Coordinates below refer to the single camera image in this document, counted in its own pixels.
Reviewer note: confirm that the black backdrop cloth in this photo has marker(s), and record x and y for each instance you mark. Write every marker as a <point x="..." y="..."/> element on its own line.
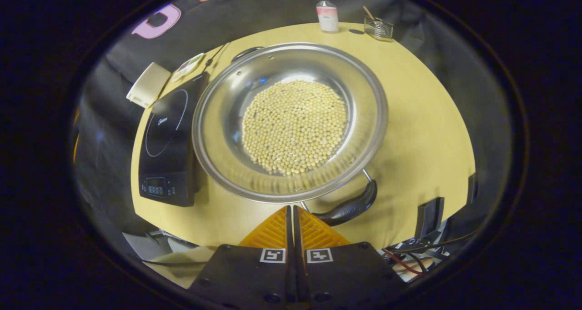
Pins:
<point x="273" y="10"/>

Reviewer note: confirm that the black induction cooktop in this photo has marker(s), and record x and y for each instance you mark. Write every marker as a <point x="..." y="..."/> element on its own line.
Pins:
<point x="168" y="164"/>

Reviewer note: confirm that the pile of yellow soybeans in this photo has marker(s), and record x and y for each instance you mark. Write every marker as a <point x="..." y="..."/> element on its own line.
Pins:
<point x="295" y="128"/>

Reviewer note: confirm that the wooden stick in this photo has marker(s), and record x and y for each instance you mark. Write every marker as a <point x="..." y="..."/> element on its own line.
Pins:
<point x="368" y="12"/>

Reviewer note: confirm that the stainless steel pot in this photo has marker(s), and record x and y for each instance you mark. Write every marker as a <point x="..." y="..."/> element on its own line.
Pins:
<point x="227" y="119"/>

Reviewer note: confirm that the white compartment tray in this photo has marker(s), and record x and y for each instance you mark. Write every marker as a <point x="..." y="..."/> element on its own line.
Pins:
<point x="187" y="67"/>

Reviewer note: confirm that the white toaster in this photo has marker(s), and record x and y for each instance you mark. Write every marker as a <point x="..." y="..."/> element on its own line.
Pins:
<point x="148" y="85"/>

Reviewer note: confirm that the clear bottle pink label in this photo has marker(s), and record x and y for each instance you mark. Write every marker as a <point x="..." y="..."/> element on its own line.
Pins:
<point x="327" y="17"/>

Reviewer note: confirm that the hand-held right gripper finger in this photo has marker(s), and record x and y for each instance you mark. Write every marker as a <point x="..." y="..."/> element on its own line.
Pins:
<point x="298" y="242"/>
<point x="289" y="242"/>

